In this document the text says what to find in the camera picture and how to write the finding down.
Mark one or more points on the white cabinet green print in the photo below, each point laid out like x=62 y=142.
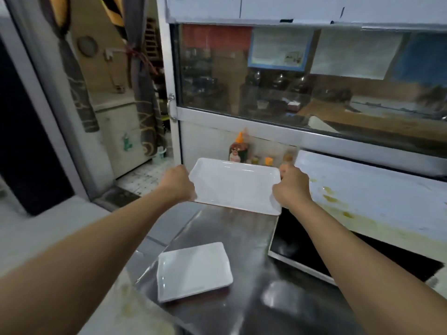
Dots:
x=118 y=136

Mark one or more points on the white paper notice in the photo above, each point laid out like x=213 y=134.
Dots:
x=352 y=52

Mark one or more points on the white rectangular plate red underside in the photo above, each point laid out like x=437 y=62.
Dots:
x=234 y=184

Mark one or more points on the white microwave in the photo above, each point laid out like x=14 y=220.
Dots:
x=377 y=191

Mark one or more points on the blue bordered poster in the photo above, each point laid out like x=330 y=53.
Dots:
x=279 y=48

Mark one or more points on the metal kettle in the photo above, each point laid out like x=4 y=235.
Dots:
x=256 y=78
x=279 y=80
x=301 y=84

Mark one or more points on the white tilted board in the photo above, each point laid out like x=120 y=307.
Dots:
x=323 y=124

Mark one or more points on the pale green kettle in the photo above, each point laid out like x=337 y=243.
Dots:
x=160 y=155

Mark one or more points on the stainless steel table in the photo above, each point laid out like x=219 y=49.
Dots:
x=244 y=240

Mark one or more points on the clear plastic cup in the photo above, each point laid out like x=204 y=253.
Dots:
x=262 y=104

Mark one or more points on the red poster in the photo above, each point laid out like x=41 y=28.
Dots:
x=216 y=36

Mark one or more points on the person's right forearm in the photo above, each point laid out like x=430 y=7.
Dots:
x=377 y=275

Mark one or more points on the small white box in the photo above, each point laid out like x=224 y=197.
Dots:
x=294 y=106

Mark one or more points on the large ketchup bottle orange cap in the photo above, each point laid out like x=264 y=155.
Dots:
x=238 y=150

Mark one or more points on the low grey cabinet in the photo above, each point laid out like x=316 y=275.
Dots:
x=174 y=223

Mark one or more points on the glass window aluminium frame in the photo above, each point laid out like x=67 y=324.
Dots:
x=244 y=119

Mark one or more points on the wooden kitchen counter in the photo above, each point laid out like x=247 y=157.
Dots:
x=384 y=122

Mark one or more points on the whiteboard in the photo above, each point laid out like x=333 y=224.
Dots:
x=297 y=8

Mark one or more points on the person's left forearm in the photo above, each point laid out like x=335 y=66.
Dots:
x=87 y=268

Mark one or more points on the person's left hand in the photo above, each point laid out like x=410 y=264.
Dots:
x=178 y=186

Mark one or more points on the black upright refrigerator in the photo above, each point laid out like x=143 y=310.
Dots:
x=28 y=136

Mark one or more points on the dark sauce bottle orange cap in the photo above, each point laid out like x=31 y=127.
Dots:
x=269 y=161

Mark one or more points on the person's right hand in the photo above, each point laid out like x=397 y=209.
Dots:
x=293 y=188

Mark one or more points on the clear bottle green label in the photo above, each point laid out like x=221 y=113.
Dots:
x=288 y=157

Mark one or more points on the white plate orange print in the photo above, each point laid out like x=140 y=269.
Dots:
x=193 y=272

